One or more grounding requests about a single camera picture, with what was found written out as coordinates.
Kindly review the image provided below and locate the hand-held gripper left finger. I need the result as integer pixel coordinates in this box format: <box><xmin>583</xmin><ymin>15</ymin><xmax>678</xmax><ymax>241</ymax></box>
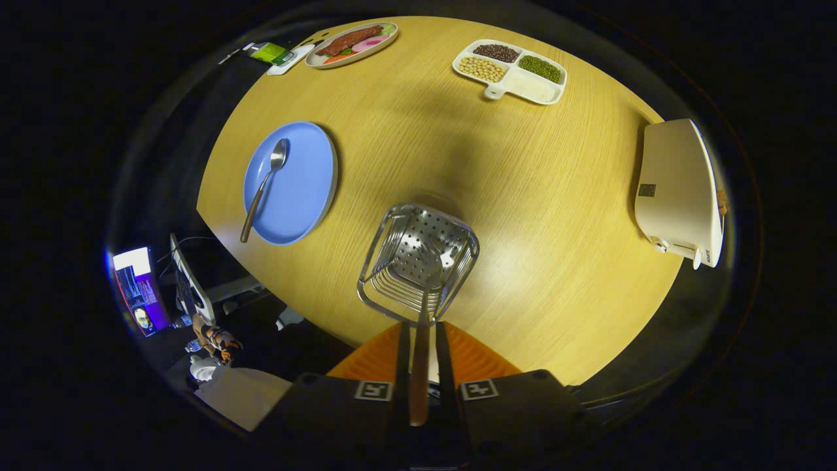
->
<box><xmin>252</xmin><ymin>321</ymin><xmax>411</xmax><ymax>471</ymax></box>

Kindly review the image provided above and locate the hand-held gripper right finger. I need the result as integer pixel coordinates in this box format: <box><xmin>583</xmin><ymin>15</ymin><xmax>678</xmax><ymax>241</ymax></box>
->
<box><xmin>436</xmin><ymin>321</ymin><xmax>601</xmax><ymax>471</ymax></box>

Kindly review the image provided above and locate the metal spoon wooden handle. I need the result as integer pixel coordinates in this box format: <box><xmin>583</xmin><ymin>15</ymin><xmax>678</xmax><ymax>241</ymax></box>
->
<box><xmin>240</xmin><ymin>139</ymin><xmax>288</xmax><ymax>244</ymax></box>
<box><xmin>409</xmin><ymin>239</ymin><xmax>462</xmax><ymax>427</ymax></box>

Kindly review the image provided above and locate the white flat object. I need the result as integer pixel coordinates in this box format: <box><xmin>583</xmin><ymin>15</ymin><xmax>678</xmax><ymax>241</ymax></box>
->
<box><xmin>195</xmin><ymin>365</ymin><xmax>293</xmax><ymax>432</ymax></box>

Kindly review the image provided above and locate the orange and black device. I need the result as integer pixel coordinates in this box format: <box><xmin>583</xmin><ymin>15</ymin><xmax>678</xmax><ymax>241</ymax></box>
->
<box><xmin>192</xmin><ymin>314</ymin><xmax>244</xmax><ymax>365</ymax></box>

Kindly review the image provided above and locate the thin monitor seen edgewise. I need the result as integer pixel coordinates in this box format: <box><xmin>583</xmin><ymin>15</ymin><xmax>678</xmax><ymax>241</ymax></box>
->
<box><xmin>169</xmin><ymin>234</ymin><xmax>216</xmax><ymax>326</ymax></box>

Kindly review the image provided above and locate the blue plate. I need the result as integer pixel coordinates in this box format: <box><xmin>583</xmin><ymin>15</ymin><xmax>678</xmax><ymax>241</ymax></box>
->
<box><xmin>243</xmin><ymin>121</ymin><xmax>339</xmax><ymax>247</ymax></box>

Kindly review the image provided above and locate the lit computer monitor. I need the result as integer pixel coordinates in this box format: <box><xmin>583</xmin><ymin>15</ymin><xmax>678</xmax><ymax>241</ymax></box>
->
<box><xmin>112</xmin><ymin>247</ymin><xmax>172</xmax><ymax>338</ymax></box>

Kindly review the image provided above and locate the white toaster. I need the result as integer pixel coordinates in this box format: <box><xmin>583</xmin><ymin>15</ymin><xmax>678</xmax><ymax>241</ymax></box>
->
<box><xmin>634</xmin><ymin>118</ymin><xmax>726</xmax><ymax>270</ymax></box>

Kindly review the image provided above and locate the black backdrop cloth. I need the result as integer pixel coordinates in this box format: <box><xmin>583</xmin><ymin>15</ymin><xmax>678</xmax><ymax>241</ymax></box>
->
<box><xmin>108</xmin><ymin>20</ymin><xmax>328</xmax><ymax>262</ymax></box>

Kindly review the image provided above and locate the white divided bean dish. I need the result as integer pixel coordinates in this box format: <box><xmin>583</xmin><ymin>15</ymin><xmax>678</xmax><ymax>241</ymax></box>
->
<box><xmin>452</xmin><ymin>39</ymin><xmax>568</xmax><ymax>106</ymax></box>

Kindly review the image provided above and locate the beige food plate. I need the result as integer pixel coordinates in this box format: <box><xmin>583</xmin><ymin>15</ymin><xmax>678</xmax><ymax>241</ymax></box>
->
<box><xmin>305</xmin><ymin>22</ymin><xmax>400</xmax><ymax>70</ymax></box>

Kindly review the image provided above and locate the white square coaster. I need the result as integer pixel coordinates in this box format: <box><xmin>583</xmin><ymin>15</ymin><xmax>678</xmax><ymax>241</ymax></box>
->
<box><xmin>267</xmin><ymin>44</ymin><xmax>316</xmax><ymax>76</ymax></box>

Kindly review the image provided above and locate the green label plastic bottle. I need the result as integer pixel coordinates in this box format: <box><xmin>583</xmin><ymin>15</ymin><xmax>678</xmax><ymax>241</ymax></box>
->
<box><xmin>243</xmin><ymin>41</ymin><xmax>295</xmax><ymax>67</ymax></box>

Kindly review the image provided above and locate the brown meat piece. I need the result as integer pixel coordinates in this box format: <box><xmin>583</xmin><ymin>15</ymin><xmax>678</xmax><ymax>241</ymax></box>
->
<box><xmin>316</xmin><ymin>25</ymin><xmax>384</xmax><ymax>58</ymax></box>

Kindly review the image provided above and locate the metal wire basket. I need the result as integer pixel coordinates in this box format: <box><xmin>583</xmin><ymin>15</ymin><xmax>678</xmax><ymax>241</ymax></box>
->
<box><xmin>356</xmin><ymin>201</ymin><xmax>481</xmax><ymax>326</ymax></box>

